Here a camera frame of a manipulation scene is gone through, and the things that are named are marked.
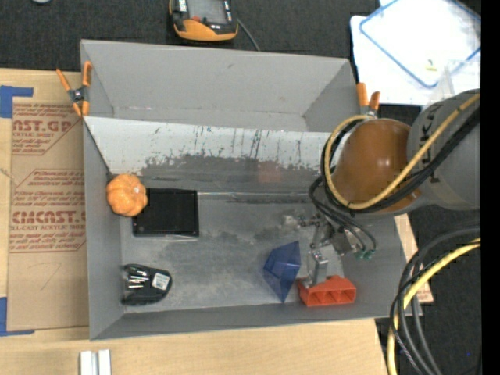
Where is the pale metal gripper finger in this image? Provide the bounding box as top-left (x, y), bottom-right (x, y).
top-left (283, 213), bottom-right (323, 229)
top-left (305, 249), bottom-right (330, 289)

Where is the orange-red compartment box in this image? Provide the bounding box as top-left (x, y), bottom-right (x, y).
top-left (297, 274), bottom-right (358, 308)

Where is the blue clear plastic pyramid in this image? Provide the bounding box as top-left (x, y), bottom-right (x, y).
top-left (262, 240), bottom-right (302, 304)

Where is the grey metal bin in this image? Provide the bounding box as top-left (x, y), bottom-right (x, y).
top-left (80, 39), bottom-right (423, 341)

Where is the black flat square box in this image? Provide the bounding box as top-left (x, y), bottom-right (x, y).
top-left (131, 187), bottom-right (201, 238)

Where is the orange toy pumpkin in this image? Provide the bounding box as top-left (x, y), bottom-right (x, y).
top-left (105, 173), bottom-right (149, 218)

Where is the brown cardboard board red print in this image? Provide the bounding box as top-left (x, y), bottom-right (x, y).
top-left (0, 67), bottom-right (434, 338)

